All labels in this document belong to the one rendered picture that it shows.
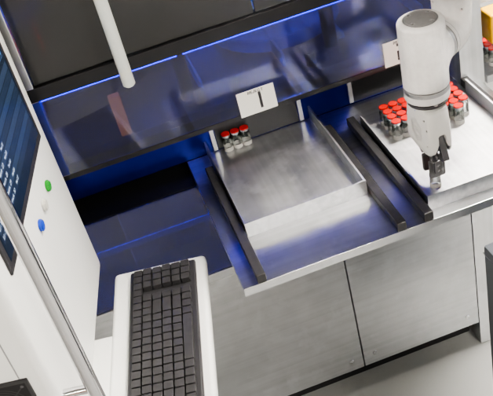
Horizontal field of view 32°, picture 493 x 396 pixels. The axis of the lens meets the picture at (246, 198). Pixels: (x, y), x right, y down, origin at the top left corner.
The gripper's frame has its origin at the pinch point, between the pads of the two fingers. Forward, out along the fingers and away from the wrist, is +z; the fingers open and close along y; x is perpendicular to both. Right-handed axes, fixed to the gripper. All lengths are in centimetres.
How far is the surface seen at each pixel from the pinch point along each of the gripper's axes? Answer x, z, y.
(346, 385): -19, 95, -33
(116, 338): -69, 13, 1
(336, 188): -17.4, 6.0, -10.2
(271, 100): -22.4, -6.1, -31.4
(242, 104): -28.7, -7.4, -31.4
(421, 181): -1.5, 5.8, -3.0
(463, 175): 6.2, 5.8, -0.2
